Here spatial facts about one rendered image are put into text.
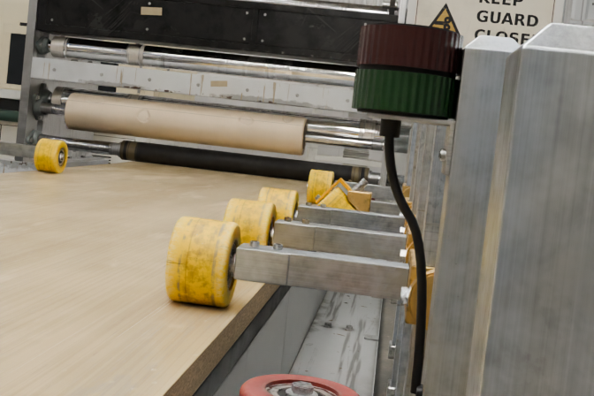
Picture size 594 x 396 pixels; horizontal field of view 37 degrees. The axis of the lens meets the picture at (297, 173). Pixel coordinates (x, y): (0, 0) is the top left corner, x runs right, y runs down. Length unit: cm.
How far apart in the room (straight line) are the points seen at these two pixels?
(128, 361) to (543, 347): 42
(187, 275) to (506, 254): 57
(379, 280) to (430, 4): 206
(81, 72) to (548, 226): 279
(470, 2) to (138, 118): 112
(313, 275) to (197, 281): 10
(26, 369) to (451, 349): 27
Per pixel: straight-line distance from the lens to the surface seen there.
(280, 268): 81
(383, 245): 105
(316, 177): 204
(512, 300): 26
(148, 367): 63
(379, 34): 50
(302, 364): 174
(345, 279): 81
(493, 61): 51
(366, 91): 50
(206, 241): 80
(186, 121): 290
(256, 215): 105
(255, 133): 285
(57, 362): 63
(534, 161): 25
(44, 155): 219
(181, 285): 81
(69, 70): 302
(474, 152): 50
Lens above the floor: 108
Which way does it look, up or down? 3 degrees down
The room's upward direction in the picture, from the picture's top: 6 degrees clockwise
